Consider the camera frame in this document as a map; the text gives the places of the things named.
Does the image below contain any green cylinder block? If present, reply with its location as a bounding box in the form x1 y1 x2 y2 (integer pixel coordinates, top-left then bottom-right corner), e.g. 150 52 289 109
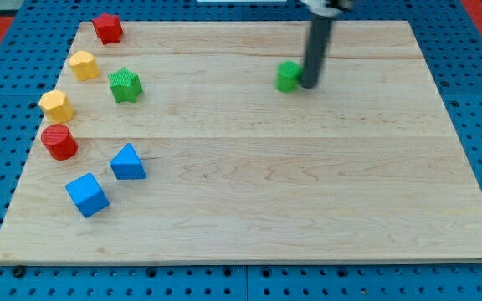
274 61 302 93

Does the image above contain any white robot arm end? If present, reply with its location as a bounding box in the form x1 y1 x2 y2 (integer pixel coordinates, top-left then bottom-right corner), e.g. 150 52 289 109
300 0 356 18

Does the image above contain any light wooden board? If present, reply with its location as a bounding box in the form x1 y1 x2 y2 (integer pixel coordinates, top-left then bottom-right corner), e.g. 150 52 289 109
0 21 482 266

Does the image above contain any blue triangle block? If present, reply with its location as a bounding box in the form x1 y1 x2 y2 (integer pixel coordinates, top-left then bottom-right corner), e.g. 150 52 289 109
110 143 147 180

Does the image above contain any green star block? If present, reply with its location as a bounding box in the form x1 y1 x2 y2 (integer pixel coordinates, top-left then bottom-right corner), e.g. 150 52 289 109
108 67 143 103

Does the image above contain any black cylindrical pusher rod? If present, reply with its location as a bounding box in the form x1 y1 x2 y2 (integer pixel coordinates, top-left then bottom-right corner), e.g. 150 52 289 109
300 14 335 89

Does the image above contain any blue cube block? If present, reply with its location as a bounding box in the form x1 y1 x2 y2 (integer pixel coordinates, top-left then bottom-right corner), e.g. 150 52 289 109
65 173 110 218

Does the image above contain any red cylinder block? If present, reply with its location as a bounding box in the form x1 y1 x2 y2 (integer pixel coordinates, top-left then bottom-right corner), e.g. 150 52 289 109
41 124 78 161

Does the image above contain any yellow heart block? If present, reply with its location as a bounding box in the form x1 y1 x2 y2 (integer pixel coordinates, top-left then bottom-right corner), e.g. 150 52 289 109
69 51 100 81

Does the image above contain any red star block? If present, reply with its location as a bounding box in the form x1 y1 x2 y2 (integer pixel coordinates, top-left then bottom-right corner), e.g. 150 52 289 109
92 13 124 45

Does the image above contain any yellow hexagon block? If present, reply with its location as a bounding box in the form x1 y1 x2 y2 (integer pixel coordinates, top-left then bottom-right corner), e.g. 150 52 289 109
38 89 74 124

